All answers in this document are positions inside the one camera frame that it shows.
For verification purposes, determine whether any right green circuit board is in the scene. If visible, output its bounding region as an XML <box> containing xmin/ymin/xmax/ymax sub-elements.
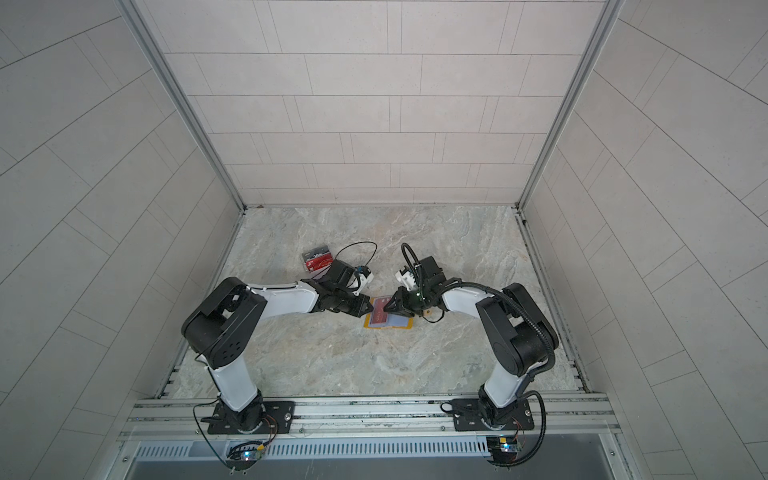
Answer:
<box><xmin>486</xmin><ymin>436</ymin><xmax>521</xmax><ymax>467</ymax></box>

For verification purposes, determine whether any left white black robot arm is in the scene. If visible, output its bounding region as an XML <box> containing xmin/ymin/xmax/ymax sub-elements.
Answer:
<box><xmin>181</xmin><ymin>260</ymin><xmax>373</xmax><ymax>433</ymax></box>

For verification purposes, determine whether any left camera thin black cable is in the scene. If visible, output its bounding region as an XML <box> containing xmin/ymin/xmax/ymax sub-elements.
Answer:
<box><xmin>326</xmin><ymin>240</ymin><xmax>379</xmax><ymax>278</ymax></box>

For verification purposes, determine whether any white vent grille strip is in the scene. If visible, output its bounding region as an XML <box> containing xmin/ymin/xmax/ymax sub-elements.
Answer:
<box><xmin>135</xmin><ymin>436</ymin><xmax>490</xmax><ymax>461</ymax></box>

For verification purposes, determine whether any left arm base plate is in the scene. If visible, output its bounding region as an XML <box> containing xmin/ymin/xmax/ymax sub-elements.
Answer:
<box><xmin>201</xmin><ymin>401</ymin><xmax>296</xmax><ymax>435</ymax></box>

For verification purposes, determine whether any aluminium mounting rail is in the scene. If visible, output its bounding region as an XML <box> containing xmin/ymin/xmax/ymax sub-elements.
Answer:
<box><xmin>118</xmin><ymin>391</ymin><xmax>621</xmax><ymax>441</ymax></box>

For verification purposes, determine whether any red VIP card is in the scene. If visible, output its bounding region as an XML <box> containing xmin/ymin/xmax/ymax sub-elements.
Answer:
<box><xmin>302</xmin><ymin>253</ymin><xmax>333</xmax><ymax>272</ymax></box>

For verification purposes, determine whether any green circuit board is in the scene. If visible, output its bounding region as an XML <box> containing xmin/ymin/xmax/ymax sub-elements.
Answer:
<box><xmin>486</xmin><ymin>436</ymin><xmax>521</xmax><ymax>467</ymax></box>
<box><xmin>226</xmin><ymin>441</ymin><xmax>267</xmax><ymax>471</ymax></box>

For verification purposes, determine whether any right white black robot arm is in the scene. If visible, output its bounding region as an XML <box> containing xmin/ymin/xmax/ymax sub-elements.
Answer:
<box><xmin>384</xmin><ymin>257</ymin><xmax>559</xmax><ymax>429</ymax></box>

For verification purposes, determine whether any black corrugated cable conduit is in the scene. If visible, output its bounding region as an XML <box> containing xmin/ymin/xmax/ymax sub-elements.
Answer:
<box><xmin>400</xmin><ymin>241</ymin><xmax>557</xmax><ymax>469</ymax></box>

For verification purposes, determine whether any black VIP card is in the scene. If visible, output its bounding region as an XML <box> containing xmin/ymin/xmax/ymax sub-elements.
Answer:
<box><xmin>302</xmin><ymin>245</ymin><xmax>330</xmax><ymax>258</ymax></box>

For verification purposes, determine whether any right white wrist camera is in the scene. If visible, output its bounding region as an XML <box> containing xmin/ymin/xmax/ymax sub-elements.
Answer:
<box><xmin>395</xmin><ymin>267</ymin><xmax>418</xmax><ymax>292</ymax></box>

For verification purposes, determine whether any clear acrylic card box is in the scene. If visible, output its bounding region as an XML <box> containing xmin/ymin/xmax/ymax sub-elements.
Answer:
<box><xmin>301</xmin><ymin>245</ymin><xmax>334</xmax><ymax>273</ymax></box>

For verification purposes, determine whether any yellow leather card holder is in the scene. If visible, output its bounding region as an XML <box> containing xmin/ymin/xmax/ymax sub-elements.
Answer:
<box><xmin>363</xmin><ymin>313</ymin><xmax>415</xmax><ymax>330</ymax></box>

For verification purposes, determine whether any left green circuit board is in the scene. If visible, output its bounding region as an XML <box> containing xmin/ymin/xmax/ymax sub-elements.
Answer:
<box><xmin>226</xmin><ymin>441</ymin><xmax>267</xmax><ymax>471</ymax></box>

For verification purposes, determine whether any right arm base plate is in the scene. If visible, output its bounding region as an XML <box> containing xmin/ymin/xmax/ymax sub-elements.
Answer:
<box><xmin>441</xmin><ymin>398</ymin><xmax>535</xmax><ymax>432</ymax></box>

